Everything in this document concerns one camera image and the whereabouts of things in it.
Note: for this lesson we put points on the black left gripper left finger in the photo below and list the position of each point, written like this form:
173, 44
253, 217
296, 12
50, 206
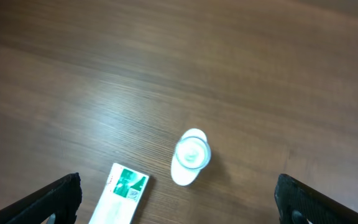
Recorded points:
61, 198

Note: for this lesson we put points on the white green medicine box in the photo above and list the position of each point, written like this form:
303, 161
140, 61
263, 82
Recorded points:
120, 197

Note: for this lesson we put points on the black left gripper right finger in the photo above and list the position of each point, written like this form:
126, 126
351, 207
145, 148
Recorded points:
299, 203

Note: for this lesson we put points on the white spray bottle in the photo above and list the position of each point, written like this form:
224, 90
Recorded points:
192, 154

